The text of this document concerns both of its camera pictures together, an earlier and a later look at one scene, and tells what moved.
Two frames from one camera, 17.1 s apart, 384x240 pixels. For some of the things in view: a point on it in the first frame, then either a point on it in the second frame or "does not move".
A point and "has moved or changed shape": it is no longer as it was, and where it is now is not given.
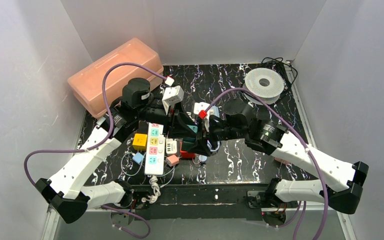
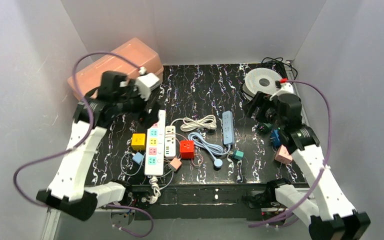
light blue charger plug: x=137 y=158 does not move
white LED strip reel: x=265 y=83 does not move
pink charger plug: x=172 y=160 has moved or changed shape
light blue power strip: x=214 y=111 has moved or changed shape
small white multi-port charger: x=200 y=108 → x=286 y=88
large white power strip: x=154 y=155 does not move
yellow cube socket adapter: x=139 y=142 does not move
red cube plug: x=185 y=154 does not move
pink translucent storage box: x=86 y=80 does not move
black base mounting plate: x=222 y=201 does not move
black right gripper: x=210 y=129 → x=260 y=104
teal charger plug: x=194 y=128 has moved or changed shape
